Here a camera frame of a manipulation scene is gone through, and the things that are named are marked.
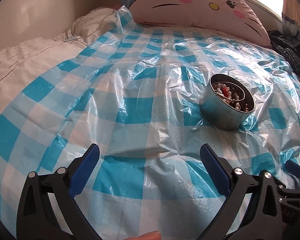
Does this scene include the pink cat face pillow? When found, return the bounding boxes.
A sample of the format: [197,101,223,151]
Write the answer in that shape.
[129,0,270,46]

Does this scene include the black puffer jacket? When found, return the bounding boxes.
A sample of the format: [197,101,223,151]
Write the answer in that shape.
[269,30,300,78]

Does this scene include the round metal tin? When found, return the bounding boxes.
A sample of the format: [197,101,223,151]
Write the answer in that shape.
[199,74,255,131]

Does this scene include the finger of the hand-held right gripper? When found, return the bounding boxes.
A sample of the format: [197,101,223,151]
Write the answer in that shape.
[277,184,300,204]
[286,159,300,180]

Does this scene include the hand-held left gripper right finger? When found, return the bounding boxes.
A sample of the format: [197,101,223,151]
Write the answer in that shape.
[200,144,284,240]

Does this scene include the white quilt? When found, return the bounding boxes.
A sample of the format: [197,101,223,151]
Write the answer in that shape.
[0,7,120,95]

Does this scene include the pile of bracelets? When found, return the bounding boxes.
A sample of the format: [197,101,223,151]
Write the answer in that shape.
[212,80,254,112]

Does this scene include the blue checkered plastic sheet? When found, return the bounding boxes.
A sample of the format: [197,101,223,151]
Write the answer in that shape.
[0,5,300,240]

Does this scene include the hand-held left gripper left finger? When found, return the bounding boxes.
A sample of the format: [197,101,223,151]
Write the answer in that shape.
[16,144,100,240]

